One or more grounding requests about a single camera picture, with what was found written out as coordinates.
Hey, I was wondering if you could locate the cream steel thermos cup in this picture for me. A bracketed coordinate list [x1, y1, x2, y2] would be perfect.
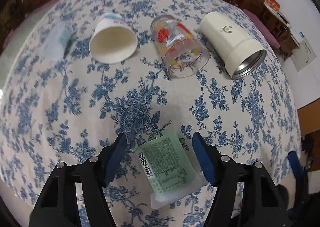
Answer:
[200, 12, 267, 80]

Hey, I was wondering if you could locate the printed glass cup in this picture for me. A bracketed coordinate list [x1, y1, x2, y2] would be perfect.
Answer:
[150, 15, 210, 78]

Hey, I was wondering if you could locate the white paper cup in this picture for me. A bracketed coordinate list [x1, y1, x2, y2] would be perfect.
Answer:
[89, 13, 138, 64]

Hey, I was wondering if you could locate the white paper box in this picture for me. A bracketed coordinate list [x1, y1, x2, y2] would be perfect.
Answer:
[291, 30, 317, 72]

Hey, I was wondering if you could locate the purple seat cushion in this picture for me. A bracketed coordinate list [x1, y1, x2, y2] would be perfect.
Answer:
[243, 9, 280, 49]

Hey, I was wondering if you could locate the blue floral tablecloth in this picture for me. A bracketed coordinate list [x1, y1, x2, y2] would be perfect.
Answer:
[1, 0, 301, 226]

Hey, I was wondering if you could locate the red gift box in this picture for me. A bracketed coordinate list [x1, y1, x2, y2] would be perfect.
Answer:
[264, 0, 280, 13]

